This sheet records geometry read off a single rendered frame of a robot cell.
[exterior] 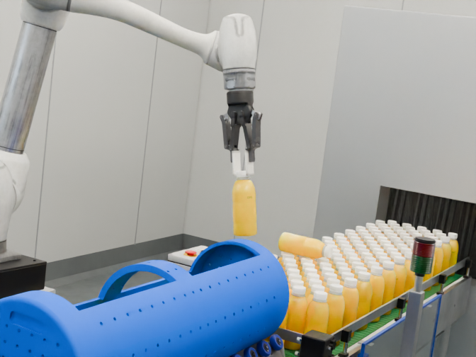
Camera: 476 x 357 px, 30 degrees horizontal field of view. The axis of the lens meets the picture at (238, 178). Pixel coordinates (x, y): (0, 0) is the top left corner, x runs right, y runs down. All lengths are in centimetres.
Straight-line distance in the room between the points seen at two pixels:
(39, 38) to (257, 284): 96
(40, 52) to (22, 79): 9
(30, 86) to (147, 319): 103
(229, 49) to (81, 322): 104
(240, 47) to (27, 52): 62
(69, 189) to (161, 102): 120
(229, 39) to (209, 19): 499
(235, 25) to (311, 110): 454
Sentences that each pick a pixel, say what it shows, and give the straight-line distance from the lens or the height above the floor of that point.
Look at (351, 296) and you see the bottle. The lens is 277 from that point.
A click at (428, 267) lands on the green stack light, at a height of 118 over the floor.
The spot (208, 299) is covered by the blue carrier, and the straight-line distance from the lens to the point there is 202.
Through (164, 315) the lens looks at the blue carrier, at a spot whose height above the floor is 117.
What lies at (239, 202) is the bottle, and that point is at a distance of 246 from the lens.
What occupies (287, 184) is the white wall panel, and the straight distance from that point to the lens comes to 708.
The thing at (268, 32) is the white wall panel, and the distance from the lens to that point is 717.
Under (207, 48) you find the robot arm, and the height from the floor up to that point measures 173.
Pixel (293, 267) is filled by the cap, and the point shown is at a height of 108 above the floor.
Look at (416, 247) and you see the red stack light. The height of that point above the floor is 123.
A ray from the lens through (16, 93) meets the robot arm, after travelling 264.
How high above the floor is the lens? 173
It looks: 8 degrees down
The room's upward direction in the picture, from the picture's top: 7 degrees clockwise
